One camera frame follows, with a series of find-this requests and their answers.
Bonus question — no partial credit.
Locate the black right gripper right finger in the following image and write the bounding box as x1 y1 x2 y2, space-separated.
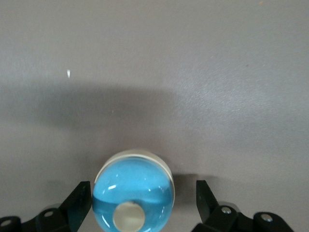
190 180 294 232

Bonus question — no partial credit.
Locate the blue dome desk bell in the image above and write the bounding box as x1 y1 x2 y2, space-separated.
92 148 175 232

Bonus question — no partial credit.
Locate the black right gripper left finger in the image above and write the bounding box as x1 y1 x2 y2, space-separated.
0 181 92 232

